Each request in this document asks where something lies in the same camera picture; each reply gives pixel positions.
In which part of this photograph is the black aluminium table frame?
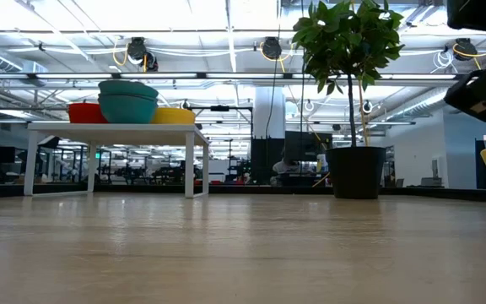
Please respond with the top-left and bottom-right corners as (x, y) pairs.
(0, 182), (486, 204)

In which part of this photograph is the small red plastic bowl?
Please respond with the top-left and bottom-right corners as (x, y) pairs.
(67, 101), (110, 125)

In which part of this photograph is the black retractable cable reel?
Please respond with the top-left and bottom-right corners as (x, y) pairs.
(452, 37), (479, 62)
(126, 36), (160, 73)
(261, 36), (284, 62)

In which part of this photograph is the black gantry frame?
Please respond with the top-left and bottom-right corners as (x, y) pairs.
(185, 104), (255, 140)

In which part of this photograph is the green leafy plant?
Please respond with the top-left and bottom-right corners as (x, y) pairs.
(290, 0), (407, 149)

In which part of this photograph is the yellow power cord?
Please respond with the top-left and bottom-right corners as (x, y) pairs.
(259, 41), (332, 187)

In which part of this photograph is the long fluorescent light strip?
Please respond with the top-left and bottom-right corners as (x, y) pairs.
(0, 72), (459, 81)

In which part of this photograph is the black cabinet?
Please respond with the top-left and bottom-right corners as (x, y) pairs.
(250, 138), (287, 185)

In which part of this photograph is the white perforated metal shelf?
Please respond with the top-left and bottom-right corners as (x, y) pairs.
(23, 122), (211, 199)

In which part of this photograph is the black plant pot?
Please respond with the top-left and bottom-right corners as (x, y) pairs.
(325, 145), (387, 201)

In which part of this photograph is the white building column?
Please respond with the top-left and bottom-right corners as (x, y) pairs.
(252, 86), (287, 140)

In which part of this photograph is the black computer monitor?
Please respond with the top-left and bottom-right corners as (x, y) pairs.
(284, 130), (335, 162)

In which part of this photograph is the tan bamboo plant stake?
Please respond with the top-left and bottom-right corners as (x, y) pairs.
(357, 79), (371, 148)

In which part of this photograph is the person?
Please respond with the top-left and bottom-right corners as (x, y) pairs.
(271, 158), (310, 187)

